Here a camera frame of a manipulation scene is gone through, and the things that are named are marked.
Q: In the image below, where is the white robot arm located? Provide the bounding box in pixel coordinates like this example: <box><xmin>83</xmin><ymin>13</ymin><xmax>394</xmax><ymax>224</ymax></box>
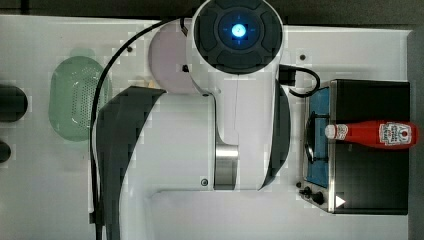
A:
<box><xmin>90</xmin><ymin>0</ymin><xmax>290</xmax><ymax>240</ymax></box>

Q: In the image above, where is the large black pot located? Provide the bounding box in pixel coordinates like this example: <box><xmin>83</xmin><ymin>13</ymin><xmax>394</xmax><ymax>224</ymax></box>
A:
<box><xmin>0</xmin><ymin>84</ymin><xmax>28</xmax><ymax>122</ymax></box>

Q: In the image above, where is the black oven door handle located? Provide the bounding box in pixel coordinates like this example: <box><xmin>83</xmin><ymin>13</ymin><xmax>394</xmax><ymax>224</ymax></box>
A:
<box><xmin>304</xmin><ymin>111</ymin><xmax>329</xmax><ymax>164</ymax></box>

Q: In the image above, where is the lilac oval plate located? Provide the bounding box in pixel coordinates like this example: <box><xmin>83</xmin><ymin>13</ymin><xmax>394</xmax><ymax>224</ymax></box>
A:
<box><xmin>148</xmin><ymin>20</ymin><xmax>199</xmax><ymax>94</ymax></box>

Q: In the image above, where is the black steel toaster oven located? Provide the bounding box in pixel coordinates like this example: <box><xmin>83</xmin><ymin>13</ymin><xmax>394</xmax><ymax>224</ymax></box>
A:
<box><xmin>297</xmin><ymin>79</ymin><xmax>410</xmax><ymax>215</ymax></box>

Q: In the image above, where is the red ketchup bottle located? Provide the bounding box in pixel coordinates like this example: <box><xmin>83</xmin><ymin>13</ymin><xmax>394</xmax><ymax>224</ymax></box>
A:
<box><xmin>325</xmin><ymin>120</ymin><xmax>419</xmax><ymax>150</ymax></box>

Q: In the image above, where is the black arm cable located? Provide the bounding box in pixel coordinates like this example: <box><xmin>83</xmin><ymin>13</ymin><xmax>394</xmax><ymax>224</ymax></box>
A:
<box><xmin>88</xmin><ymin>17</ymin><xmax>188</xmax><ymax>240</ymax></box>

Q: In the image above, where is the green perforated colander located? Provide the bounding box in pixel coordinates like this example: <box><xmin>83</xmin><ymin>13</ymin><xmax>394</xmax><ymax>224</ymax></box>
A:
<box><xmin>48</xmin><ymin>48</ymin><xmax>104</xmax><ymax>142</ymax></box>

